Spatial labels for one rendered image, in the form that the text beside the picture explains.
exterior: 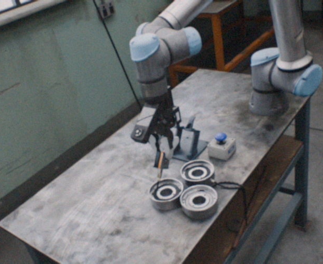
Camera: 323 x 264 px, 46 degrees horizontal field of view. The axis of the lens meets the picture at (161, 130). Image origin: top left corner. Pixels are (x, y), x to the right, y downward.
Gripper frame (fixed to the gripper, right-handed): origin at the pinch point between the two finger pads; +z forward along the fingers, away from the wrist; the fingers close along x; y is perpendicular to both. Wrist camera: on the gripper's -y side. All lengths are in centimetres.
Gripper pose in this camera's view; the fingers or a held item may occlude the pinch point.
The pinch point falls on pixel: (163, 156)
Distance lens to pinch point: 111.5
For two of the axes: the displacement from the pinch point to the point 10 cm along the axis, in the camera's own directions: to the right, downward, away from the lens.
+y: 5.8, -5.1, 6.3
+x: -7.9, -1.9, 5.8
